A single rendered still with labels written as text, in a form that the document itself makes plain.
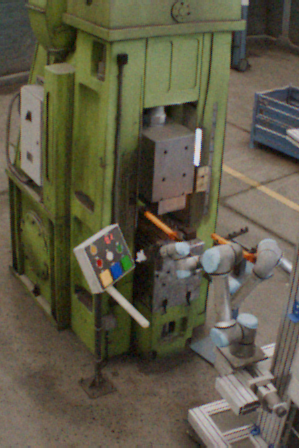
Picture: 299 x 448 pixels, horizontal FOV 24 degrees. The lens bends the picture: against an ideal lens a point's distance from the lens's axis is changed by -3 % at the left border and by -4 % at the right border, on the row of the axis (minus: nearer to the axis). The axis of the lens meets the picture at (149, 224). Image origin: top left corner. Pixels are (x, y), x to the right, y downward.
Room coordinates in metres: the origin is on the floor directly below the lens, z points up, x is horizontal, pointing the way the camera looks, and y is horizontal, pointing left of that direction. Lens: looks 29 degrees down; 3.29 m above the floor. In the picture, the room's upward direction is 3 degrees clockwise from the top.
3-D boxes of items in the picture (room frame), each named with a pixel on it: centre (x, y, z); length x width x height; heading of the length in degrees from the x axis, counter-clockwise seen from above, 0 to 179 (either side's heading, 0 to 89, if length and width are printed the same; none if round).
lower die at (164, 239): (4.10, -0.02, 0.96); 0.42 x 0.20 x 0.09; 34
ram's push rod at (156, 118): (4.14, 0.01, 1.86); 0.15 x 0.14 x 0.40; 34
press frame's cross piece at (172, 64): (4.25, 0.03, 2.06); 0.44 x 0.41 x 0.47; 34
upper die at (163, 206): (4.10, -0.02, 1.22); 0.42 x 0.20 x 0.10; 34
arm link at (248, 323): (3.02, -0.55, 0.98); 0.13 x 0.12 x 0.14; 122
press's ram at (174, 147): (4.13, -0.05, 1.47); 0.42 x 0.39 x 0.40; 34
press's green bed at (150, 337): (4.14, -0.06, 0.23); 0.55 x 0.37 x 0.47; 34
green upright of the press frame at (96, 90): (4.06, 0.31, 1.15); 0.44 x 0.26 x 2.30; 34
